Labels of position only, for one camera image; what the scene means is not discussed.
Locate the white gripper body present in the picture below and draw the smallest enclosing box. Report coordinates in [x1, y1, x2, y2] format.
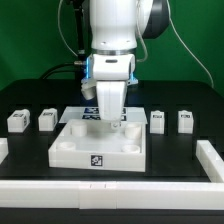
[81, 54, 135, 122]

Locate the white square table top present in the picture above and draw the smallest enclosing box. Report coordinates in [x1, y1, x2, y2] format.
[48, 119, 146, 172]

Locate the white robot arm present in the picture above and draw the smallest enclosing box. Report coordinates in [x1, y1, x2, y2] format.
[82, 0, 170, 128]

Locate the white tag sheet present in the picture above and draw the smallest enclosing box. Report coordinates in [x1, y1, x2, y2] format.
[60, 106, 147, 123]

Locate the white left fence block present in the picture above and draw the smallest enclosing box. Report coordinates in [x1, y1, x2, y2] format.
[0, 138, 8, 164]

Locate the black cable on stand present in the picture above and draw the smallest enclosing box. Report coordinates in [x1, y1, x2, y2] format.
[39, 0, 88, 80]

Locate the white front fence rail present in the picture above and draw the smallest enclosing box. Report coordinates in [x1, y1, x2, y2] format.
[0, 180, 224, 210]

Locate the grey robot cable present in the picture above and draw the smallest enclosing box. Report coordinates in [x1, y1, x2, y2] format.
[57, 0, 215, 88]

